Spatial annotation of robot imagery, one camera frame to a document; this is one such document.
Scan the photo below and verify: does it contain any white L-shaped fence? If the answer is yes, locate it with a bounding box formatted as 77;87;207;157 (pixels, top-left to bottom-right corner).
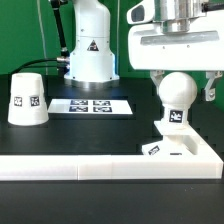
0;129;223;181

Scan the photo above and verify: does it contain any white lamp bulb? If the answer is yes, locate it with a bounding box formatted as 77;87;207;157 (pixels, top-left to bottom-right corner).
158;72;197;127

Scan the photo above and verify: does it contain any white marker sheet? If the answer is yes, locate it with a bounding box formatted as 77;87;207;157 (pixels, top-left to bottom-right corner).
48;99;132;115

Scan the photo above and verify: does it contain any white lamp base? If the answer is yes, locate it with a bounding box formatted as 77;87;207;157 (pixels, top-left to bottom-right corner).
141;121;195;157

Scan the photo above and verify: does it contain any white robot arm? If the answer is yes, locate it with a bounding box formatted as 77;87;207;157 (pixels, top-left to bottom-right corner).
65;0;224;101

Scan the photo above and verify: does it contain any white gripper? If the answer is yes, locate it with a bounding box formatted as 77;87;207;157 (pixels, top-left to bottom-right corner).
127;0;224;101

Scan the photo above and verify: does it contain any black cable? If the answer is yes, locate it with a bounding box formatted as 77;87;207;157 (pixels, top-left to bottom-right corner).
9;58;70;75

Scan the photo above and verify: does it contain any white lamp shade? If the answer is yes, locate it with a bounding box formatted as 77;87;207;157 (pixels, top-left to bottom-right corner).
8;73;49;126

